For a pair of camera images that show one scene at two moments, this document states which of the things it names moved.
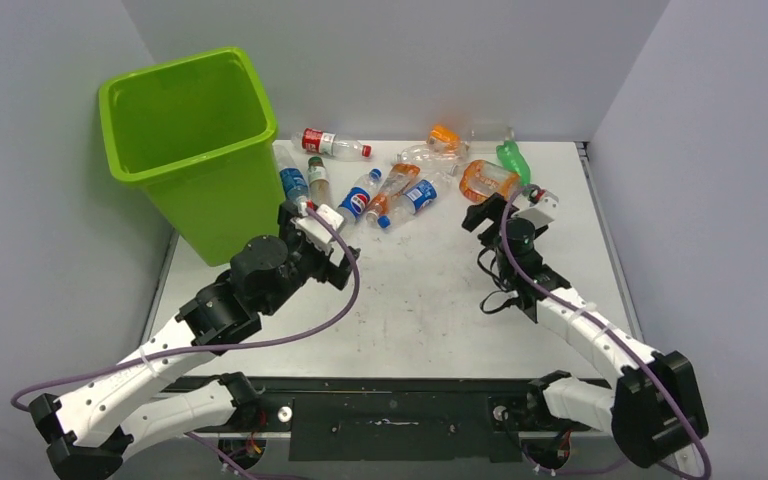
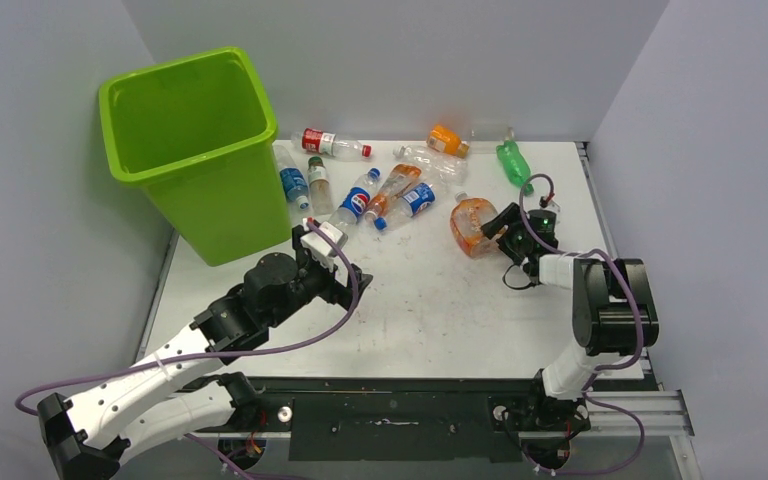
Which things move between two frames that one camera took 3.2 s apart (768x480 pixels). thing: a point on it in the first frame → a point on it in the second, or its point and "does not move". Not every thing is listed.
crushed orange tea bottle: [479, 179] → [467, 218]
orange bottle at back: [444, 140] does not move
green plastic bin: [198, 133] does not move
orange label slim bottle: [379, 207] does not move
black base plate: [398, 419] does not move
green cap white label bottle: [318, 181] does not move
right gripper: [491, 209] → [512, 218]
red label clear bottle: [326, 143] does not move
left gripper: [325, 270] → [334, 291]
